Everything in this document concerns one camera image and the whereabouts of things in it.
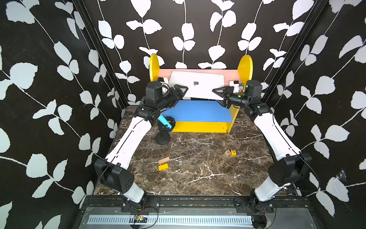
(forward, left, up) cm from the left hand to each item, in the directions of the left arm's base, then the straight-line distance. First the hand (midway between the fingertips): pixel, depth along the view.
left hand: (186, 89), depth 68 cm
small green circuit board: (-48, +26, -45) cm, 70 cm away
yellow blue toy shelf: (+8, -12, -31) cm, 34 cm away
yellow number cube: (-16, -30, -41) cm, 53 cm away
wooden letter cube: (-15, -26, -41) cm, 51 cm away
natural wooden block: (-18, +16, -43) cm, 49 cm away
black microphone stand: (-1, +16, -43) cm, 46 cm away
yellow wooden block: (-22, +15, -43) cm, 51 cm away
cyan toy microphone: (-5, +13, -19) cm, 24 cm away
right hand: (0, -12, -2) cm, 13 cm away
